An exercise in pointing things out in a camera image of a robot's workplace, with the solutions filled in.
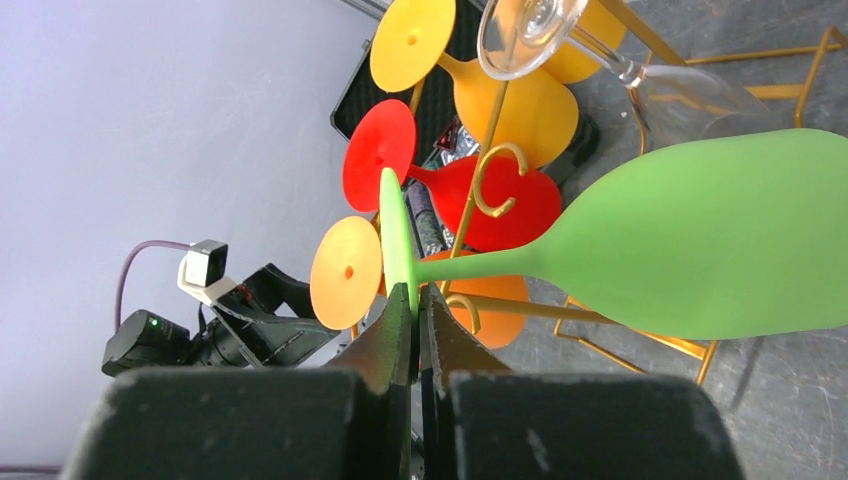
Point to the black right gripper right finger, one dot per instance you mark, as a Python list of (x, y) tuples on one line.
[(483, 420)]

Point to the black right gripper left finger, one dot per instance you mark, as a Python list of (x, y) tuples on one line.
[(347, 419)]

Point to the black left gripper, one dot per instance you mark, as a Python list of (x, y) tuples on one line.
[(272, 325)]

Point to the orange plastic wine glass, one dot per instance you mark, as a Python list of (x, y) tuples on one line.
[(347, 275)]

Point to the green plastic wine glass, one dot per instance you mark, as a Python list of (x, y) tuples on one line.
[(662, 238)]

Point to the clear wine glass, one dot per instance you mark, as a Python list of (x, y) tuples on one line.
[(674, 104)]

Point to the black poker chip case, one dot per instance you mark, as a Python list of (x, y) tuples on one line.
[(441, 139)]

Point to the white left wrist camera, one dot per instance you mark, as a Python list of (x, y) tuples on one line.
[(202, 272)]

